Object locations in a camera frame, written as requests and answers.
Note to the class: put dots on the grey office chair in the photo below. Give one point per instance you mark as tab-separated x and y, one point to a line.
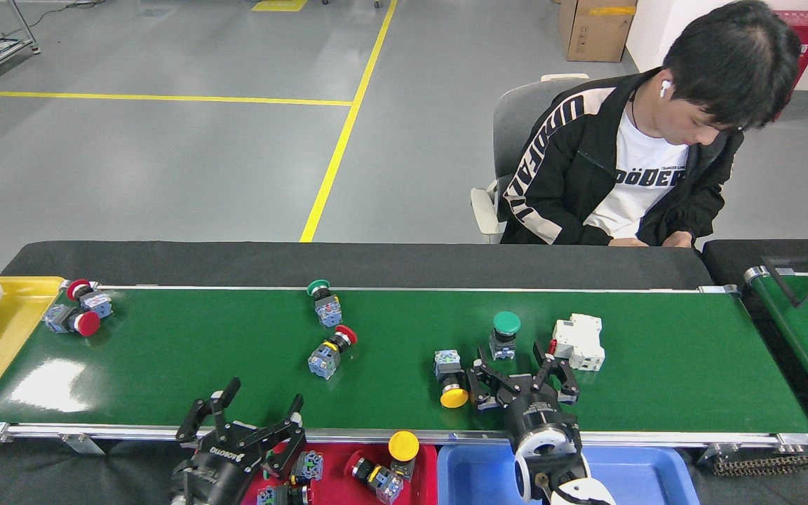
520	126

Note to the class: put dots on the person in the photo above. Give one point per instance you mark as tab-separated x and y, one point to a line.
572	175

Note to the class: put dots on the blue plastic tray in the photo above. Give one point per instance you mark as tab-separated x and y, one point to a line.
474	477

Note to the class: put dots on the person's left hand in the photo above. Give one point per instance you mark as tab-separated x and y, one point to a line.
679	240

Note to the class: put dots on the red plastic tray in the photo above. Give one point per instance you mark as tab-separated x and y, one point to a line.
341	456

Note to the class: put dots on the white circuit breaker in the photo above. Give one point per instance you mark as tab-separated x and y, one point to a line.
579	340

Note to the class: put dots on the yellow push button switch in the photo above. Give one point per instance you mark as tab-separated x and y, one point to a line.
403	446
454	398

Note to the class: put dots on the person's right hand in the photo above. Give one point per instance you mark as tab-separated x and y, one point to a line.
630	243

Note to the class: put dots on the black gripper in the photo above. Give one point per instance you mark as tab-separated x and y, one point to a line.
537	414
218	470

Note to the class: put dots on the long green conveyor belt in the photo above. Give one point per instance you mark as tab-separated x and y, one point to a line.
656	365

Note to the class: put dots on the green push button switch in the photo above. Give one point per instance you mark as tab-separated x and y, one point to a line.
308	465
328	311
506	322

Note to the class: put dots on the brown cardboard box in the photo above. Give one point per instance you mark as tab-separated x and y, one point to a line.
597	31

